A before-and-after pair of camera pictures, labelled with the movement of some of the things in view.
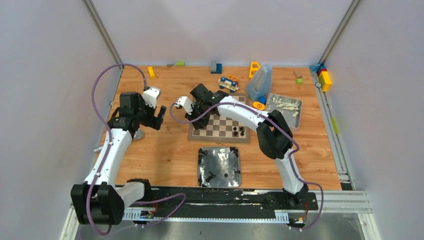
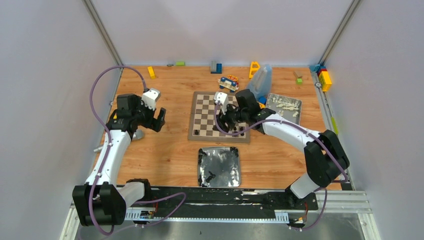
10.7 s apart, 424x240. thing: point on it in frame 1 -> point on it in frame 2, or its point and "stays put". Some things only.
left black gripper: [156, 117] stays put
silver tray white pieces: [290, 106] stays put
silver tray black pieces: [219, 167] stays put
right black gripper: [199, 124] -> [223, 119]
